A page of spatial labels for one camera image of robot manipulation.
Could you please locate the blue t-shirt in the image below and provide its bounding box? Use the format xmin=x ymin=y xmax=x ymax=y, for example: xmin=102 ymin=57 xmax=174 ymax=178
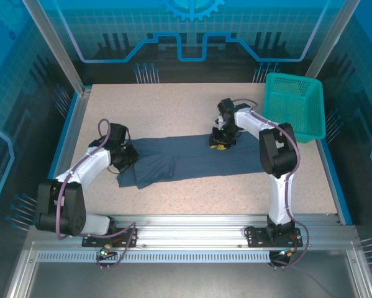
xmin=116 ymin=132 xmax=267 ymax=190

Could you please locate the teal plastic basket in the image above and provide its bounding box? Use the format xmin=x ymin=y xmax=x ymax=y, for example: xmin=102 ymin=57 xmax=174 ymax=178
xmin=262 ymin=72 xmax=326 ymax=144

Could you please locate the grey metal bottom panel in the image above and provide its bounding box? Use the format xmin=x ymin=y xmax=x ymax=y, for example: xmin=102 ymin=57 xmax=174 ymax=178
xmin=27 ymin=263 xmax=359 ymax=298

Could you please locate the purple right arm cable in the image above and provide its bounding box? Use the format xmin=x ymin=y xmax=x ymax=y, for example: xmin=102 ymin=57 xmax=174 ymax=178
xmin=232 ymin=97 xmax=311 ymax=271

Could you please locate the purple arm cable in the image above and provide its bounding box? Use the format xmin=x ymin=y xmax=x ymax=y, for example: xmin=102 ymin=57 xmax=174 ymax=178
xmin=232 ymin=97 xmax=311 ymax=271
xmin=55 ymin=119 xmax=137 ymax=271

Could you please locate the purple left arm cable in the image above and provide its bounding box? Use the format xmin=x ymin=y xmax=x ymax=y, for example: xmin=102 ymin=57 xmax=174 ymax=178
xmin=55 ymin=119 xmax=137 ymax=271

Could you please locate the aluminium table side rail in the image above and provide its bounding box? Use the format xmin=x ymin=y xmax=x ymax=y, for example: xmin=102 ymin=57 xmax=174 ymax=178
xmin=52 ymin=89 xmax=92 ymax=181

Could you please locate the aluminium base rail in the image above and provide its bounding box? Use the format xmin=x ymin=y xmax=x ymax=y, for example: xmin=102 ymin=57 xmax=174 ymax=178
xmin=24 ymin=212 xmax=360 ymax=252

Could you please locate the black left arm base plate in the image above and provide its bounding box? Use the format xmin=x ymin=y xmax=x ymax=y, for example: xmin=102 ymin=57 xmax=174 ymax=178
xmin=81 ymin=227 xmax=139 ymax=248

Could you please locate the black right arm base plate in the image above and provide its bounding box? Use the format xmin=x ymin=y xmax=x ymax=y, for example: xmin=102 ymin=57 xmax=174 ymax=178
xmin=247 ymin=225 xmax=304 ymax=248

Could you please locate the perforated metal cable strip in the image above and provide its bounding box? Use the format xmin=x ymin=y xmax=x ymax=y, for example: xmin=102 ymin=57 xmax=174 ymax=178
xmin=36 ymin=251 xmax=272 ymax=264

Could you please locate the aluminium frame post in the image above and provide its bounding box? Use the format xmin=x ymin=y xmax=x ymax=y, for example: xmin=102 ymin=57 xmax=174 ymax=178
xmin=21 ymin=0 xmax=92 ymax=97
xmin=305 ymin=0 xmax=362 ymax=80

